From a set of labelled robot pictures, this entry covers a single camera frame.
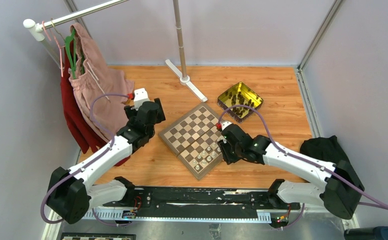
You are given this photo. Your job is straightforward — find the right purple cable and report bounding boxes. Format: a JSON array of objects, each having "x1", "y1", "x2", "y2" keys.
[{"x1": 217, "y1": 104, "x2": 388, "y2": 230}]

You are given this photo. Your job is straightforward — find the red hanging garment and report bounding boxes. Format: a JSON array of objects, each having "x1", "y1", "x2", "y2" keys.
[{"x1": 60, "y1": 39, "x2": 131, "y2": 167}]

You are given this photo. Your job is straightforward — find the yellow metal tin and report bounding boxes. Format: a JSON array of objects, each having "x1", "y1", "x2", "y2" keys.
[{"x1": 217, "y1": 81, "x2": 264, "y2": 124}]

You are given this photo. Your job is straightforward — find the purple cable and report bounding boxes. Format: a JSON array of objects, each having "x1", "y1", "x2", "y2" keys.
[
  {"x1": 217, "y1": 104, "x2": 388, "y2": 230},
  {"x1": 40, "y1": 93, "x2": 135, "y2": 228}
]

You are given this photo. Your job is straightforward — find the wooden chess board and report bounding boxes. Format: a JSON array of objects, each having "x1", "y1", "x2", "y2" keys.
[{"x1": 159, "y1": 102, "x2": 223, "y2": 180}]

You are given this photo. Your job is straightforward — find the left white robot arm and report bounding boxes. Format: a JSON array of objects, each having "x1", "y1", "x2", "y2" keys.
[{"x1": 41, "y1": 98, "x2": 165, "y2": 224}]

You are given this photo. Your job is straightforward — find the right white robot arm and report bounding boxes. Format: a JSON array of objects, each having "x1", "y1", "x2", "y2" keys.
[{"x1": 216, "y1": 121, "x2": 364, "y2": 220}]

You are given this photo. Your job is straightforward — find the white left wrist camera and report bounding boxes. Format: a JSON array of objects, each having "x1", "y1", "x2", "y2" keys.
[{"x1": 133, "y1": 88, "x2": 150, "y2": 110}]

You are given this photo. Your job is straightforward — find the white clothes rack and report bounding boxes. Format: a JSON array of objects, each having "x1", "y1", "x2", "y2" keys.
[{"x1": 23, "y1": 0, "x2": 208, "y2": 103}]

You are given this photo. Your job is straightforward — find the black crumpled cloth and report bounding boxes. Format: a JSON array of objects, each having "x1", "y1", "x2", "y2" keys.
[{"x1": 300, "y1": 135, "x2": 351, "y2": 165}]

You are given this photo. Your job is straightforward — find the pink hanging garment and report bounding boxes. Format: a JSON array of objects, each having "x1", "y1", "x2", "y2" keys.
[{"x1": 69, "y1": 23, "x2": 135, "y2": 142}]

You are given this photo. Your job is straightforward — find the pink clothes hanger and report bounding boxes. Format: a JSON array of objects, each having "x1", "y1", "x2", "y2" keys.
[{"x1": 41, "y1": 20, "x2": 65, "y2": 78}]

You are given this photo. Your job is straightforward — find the green clothes hanger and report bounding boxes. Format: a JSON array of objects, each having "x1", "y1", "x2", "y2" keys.
[{"x1": 64, "y1": 27, "x2": 85, "y2": 79}]

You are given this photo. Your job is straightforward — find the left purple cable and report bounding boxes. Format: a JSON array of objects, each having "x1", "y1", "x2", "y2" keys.
[{"x1": 40, "y1": 93, "x2": 135, "y2": 228}]

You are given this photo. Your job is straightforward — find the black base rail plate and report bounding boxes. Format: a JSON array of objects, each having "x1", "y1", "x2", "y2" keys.
[{"x1": 105, "y1": 186, "x2": 301, "y2": 220}]

